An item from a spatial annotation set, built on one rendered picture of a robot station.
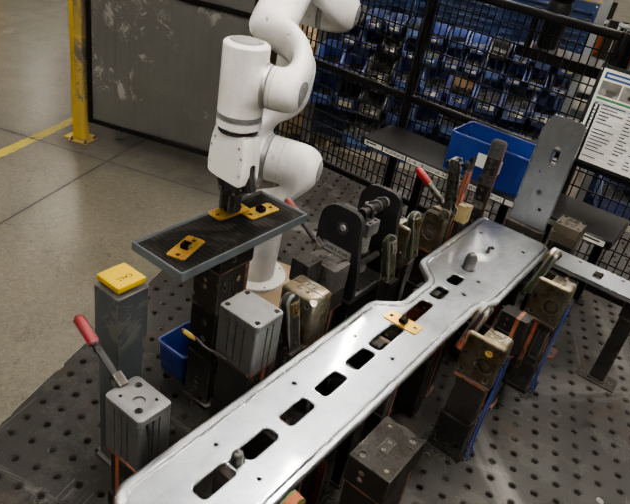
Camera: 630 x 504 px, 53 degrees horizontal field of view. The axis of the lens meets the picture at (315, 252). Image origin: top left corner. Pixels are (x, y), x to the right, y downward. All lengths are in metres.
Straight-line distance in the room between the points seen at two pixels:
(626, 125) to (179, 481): 1.66
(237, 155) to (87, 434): 0.70
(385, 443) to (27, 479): 0.73
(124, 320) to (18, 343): 1.68
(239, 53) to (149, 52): 2.95
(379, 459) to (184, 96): 3.21
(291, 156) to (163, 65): 2.50
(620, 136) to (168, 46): 2.66
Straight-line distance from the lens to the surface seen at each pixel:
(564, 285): 1.67
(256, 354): 1.17
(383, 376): 1.26
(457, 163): 1.73
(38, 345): 2.80
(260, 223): 1.33
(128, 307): 1.14
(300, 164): 1.59
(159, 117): 4.16
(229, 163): 1.21
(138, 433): 1.05
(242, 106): 1.15
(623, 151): 2.18
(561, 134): 1.92
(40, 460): 1.47
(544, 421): 1.79
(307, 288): 1.30
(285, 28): 1.22
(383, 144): 2.24
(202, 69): 3.91
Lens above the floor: 1.82
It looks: 31 degrees down
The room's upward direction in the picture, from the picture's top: 11 degrees clockwise
